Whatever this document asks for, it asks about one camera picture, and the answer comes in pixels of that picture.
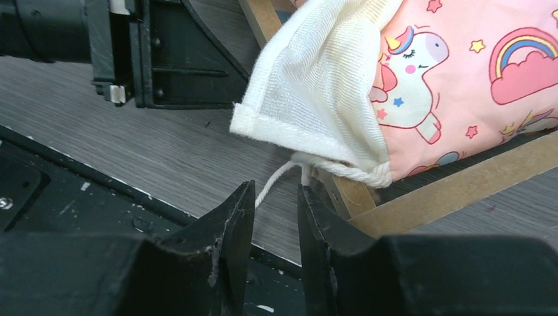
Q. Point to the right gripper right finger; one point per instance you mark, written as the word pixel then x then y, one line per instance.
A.
pixel 346 272

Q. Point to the wooden pet bed frame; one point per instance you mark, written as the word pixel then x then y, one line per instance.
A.
pixel 436 192

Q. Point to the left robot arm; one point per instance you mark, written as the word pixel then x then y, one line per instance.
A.
pixel 46 31

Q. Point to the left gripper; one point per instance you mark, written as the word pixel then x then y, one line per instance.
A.
pixel 160 55

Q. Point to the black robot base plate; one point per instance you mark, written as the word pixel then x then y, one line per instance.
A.
pixel 44 190

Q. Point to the pink unicorn mattress cushion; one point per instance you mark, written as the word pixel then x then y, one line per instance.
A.
pixel 414 87

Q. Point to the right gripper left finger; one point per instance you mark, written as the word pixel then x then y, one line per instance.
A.
pixel 199 270

